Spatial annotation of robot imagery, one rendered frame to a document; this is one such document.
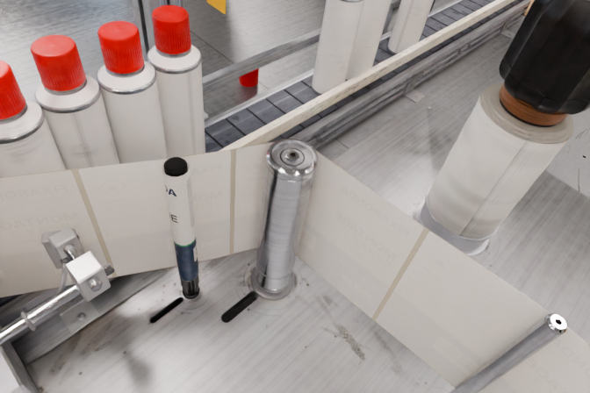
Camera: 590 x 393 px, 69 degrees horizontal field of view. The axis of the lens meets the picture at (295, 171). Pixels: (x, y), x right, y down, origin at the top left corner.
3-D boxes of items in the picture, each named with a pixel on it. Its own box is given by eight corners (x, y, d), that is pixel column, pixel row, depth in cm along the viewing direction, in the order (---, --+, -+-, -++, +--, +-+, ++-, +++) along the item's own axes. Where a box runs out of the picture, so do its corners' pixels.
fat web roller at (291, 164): (270, 310, 43) (291, 188, 29) (241, 278, 45) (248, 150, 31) (303, 282, 45) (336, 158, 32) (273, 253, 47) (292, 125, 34)
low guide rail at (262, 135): (97, 239, 44) (93, 227, 43) (91, 231, 45) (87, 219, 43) (531, -10, 102) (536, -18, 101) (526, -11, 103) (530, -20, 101)
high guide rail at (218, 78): (49, 161, 44) (45, 152, 43) (44, 155, 44) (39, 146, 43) (514, -45, 101) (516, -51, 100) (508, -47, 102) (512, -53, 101)
